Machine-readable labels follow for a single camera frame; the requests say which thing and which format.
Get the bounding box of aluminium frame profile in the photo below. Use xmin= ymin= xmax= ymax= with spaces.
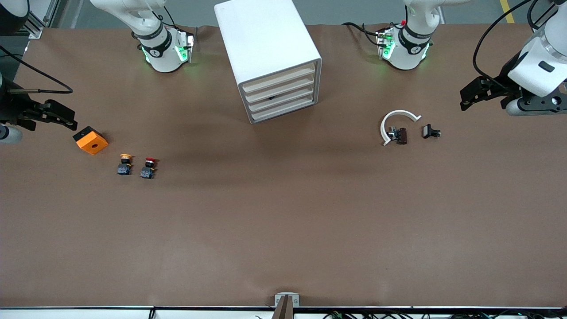
xmin=24 ymin=0 xmax=60 ymax=39

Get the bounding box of yellow push button switch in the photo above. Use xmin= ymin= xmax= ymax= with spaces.
xmin=117 ymin=153 xmax=134 ymax=176

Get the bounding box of white C-shaped ring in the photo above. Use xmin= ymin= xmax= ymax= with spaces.
xmin=380 ymin=109 xmax=422 ymax=147

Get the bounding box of white table edge rail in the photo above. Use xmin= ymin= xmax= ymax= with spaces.
xmin=0 ymin=305 xmax=567 ymax=319

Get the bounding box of grey metal bracket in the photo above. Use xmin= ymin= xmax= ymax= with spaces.
xmin=275 ymin=292 xmax=300 ymax=307

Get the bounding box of orange button enclosure box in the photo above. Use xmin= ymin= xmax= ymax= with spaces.
xmin=73 ymin=126 xmax=109 ymax=156

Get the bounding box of red push button switch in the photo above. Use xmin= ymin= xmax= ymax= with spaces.
xmin=140 ymin=157 xmax=159 ymax=179

